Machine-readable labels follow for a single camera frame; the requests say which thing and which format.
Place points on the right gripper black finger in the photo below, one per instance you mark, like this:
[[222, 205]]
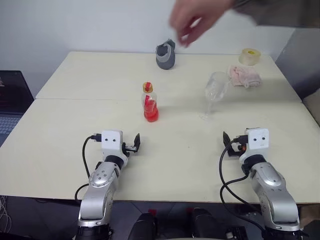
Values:
[[226, 139]]

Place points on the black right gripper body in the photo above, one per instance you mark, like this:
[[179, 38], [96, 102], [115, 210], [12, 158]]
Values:
[[236, 151]]

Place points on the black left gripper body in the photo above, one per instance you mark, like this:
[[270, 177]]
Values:
[[130, 149]]

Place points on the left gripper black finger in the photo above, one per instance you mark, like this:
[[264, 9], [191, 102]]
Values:
[[137, 142]]

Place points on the bottle with red liquid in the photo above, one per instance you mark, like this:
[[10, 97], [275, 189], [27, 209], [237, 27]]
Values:
[[150, 113]]

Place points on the clear wine glass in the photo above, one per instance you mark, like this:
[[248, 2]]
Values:
[[215, 92]]

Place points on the grey sleeved person forearm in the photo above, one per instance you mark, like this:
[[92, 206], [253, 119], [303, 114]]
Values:
[[280, 11]]

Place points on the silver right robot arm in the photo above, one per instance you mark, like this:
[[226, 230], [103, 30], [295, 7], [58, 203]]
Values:
[[275, 192]]

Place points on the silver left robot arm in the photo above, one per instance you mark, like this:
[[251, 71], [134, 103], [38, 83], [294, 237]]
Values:
[[100, 195]]

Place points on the person's bare hand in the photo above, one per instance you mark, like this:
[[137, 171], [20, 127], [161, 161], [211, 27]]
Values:
[[197, 17]]

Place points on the pink crumpled cloth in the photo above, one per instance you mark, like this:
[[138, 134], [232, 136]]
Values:
[[243, 76]]

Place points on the dark rounded shape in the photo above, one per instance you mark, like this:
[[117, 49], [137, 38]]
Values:
[[205, 223], [146, 226]]

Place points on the translucent tape roll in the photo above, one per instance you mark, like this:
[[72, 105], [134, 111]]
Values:
[[246, 60]]

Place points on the grey fabric cup object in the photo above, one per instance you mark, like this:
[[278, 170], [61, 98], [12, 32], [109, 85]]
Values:
[[165, 62]]

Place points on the grey partition panel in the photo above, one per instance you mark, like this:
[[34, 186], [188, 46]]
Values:
[[300, 62]]

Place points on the black laptop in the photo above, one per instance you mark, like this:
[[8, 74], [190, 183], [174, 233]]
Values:
[[12, 100]]

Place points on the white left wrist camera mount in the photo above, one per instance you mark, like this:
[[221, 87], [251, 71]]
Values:
[[112, 145]]

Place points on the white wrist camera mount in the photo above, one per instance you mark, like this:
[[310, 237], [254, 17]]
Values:
[[112, 145], [258, 147]]

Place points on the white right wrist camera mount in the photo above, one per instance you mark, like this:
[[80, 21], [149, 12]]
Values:
[[258, 147]]

